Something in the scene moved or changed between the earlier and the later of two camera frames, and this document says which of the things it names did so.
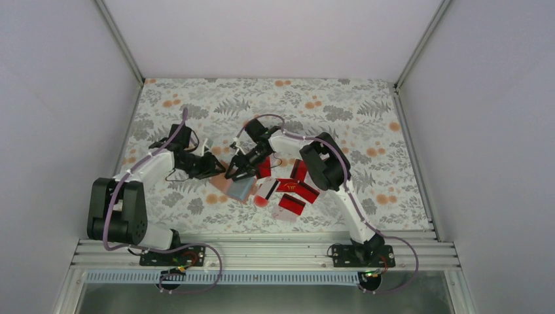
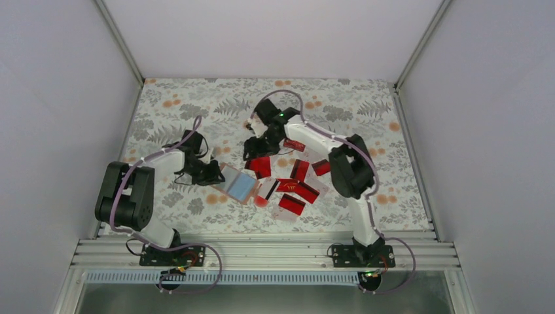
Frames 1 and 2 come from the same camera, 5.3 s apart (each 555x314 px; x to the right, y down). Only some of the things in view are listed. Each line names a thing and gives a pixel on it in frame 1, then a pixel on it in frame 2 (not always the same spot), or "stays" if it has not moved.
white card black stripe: [268, 188] stays
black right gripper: [242, 162] → [255, 149]
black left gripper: [208, 168] → [213, 176]
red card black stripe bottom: [292, 204] stays
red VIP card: [288, 184] stays
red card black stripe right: [307, 192] stays
